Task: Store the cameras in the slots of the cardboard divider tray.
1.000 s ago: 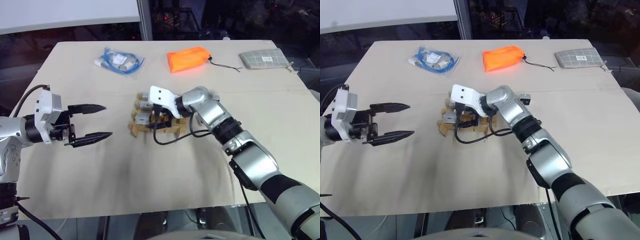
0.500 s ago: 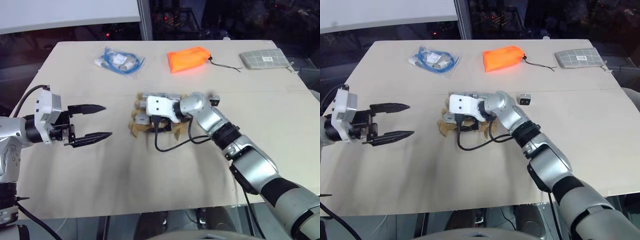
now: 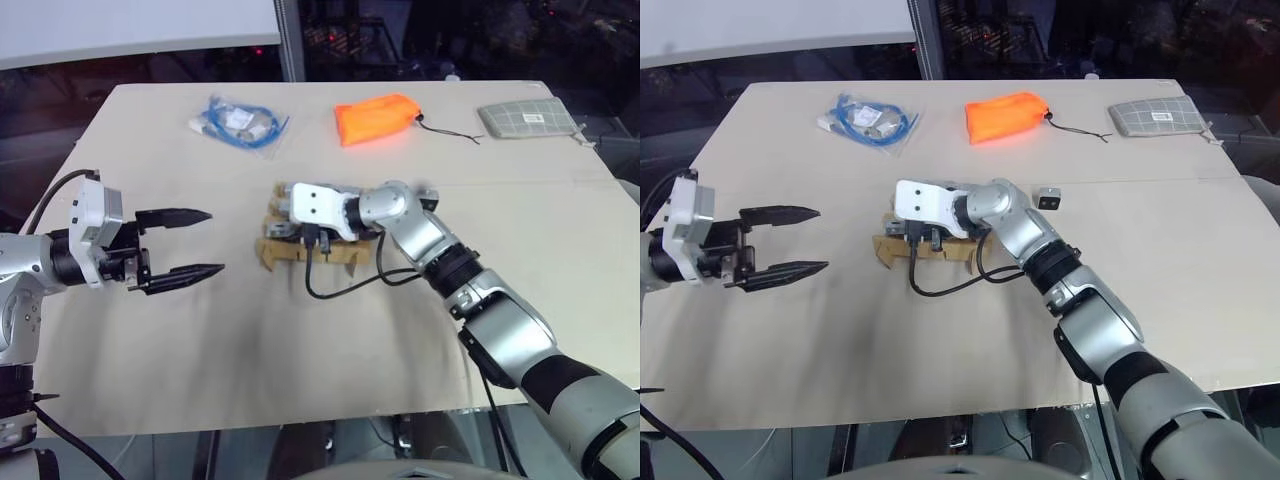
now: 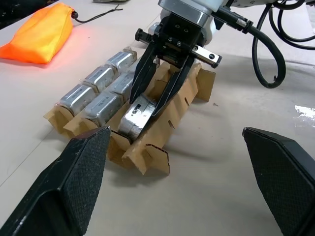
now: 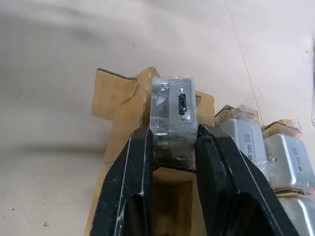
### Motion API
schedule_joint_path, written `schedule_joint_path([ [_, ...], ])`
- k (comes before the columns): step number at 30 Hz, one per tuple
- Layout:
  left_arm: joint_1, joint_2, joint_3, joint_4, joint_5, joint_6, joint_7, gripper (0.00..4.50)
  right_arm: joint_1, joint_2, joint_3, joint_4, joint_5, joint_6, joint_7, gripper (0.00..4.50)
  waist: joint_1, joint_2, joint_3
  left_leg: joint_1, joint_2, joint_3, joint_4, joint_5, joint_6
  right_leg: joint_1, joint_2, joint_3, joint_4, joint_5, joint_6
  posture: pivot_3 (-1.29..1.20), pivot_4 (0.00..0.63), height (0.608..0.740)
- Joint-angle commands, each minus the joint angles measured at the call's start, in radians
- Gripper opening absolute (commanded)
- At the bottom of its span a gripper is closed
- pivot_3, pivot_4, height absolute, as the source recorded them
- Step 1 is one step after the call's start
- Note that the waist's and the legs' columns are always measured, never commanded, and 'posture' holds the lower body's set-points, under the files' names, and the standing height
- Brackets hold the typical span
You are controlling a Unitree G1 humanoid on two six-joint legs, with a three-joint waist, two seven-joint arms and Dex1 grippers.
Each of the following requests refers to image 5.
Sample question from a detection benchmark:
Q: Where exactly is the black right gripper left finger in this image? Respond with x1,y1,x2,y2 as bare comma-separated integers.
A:
90,126,155,236

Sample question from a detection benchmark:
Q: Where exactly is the grey camera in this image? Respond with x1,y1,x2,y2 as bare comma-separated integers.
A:
149,76,199,170

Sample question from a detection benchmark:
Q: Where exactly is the silver camera in plastic bag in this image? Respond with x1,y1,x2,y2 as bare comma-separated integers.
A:
261,119,315,191
279,195,315,236
218,98,269,168

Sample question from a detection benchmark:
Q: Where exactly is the dark object at picture edge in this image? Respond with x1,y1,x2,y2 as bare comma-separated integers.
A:
312,36,315,96

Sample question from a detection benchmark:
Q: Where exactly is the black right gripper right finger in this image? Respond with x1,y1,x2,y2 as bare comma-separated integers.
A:
195,123,301,236

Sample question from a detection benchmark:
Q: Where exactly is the brown cardboard divider tray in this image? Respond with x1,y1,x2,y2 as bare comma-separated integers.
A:
83,65,315,236

